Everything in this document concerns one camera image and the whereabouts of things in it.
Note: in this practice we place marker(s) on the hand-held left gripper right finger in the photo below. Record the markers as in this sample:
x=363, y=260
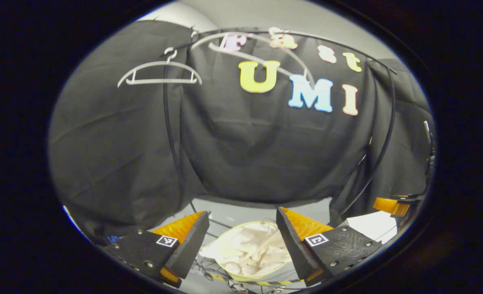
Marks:
x=295, y=247

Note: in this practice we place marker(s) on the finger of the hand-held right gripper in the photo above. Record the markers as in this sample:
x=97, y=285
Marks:
x=404, y=200

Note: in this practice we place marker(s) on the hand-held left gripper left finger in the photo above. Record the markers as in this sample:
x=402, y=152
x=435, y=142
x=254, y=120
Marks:
x=192, y=243

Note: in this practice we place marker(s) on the cream white shirt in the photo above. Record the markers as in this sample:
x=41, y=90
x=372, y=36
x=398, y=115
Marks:
x=249, y=249

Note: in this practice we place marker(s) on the white round laundry hamper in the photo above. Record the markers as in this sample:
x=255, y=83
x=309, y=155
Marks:
x=241, y=277

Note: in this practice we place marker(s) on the white plastic clothes hanger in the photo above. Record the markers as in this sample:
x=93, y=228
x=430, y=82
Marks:
x=249, y=58
x=159, y=81

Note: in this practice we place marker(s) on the yellow black striped tape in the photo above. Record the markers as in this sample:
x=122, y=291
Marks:
x=265, y=282

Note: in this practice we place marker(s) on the black backdrop cloth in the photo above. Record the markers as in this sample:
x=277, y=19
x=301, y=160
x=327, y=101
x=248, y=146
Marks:
x=245, y=155

